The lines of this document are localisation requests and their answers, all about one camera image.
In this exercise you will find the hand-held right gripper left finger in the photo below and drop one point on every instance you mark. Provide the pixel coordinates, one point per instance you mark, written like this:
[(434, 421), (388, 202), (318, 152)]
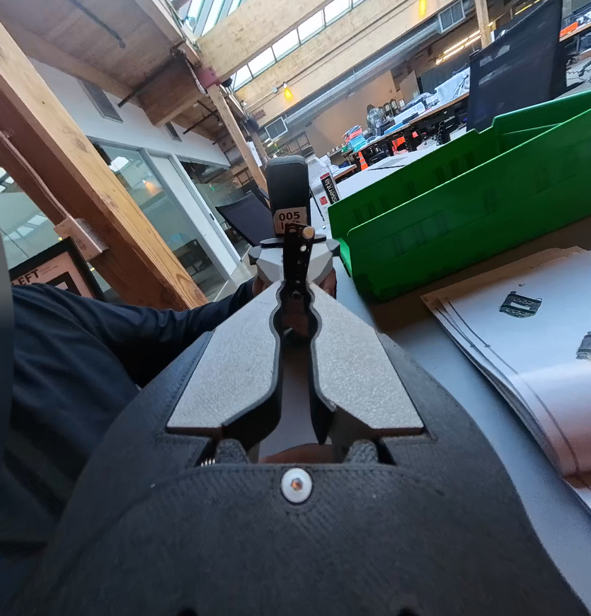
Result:
[(228, 375)]

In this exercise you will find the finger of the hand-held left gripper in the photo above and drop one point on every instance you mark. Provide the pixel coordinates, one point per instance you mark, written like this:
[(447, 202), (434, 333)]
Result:
[(322, 262), (269, 264)]

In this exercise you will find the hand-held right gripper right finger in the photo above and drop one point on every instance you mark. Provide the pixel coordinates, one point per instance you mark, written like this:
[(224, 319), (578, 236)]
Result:
[(363, 375)]

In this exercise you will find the black lego beam axle assembly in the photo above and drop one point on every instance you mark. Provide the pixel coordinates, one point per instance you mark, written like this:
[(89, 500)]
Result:
[(295, 260)]

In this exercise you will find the person's left forearm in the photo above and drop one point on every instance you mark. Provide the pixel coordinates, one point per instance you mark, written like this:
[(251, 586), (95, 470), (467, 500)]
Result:
[(108, 322)]

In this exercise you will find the lego instruction booklet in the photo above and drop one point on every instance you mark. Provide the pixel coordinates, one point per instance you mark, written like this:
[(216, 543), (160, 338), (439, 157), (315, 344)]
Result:
[(541, 346)]

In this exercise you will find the person's left hand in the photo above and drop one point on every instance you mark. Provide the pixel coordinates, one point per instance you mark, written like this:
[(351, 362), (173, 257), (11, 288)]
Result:
[(298, 328)]

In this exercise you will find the clear water bottle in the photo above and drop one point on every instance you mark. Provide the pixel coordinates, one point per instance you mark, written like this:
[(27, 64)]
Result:
[(327, 187)]

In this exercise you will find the black chair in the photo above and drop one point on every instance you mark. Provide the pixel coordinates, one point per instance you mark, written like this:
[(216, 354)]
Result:
[(242, 216)]

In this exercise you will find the orange traffic cone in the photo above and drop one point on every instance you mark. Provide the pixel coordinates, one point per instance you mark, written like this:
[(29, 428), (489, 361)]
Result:
[(362, 161)]

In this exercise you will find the green plastic bin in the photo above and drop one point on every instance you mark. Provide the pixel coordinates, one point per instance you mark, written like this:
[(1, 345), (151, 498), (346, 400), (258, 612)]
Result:
[(468, 231), (420, 178)]

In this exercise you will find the person's torso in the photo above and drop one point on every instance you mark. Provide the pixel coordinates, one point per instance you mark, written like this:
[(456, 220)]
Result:
[(59, 457)]

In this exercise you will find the framed marker sign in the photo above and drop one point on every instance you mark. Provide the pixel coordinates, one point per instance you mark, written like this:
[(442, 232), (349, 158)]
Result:
[(55, 274)]

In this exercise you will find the black monitor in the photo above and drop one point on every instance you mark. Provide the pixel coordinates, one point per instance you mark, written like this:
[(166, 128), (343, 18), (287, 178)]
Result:
[(517, 67)]

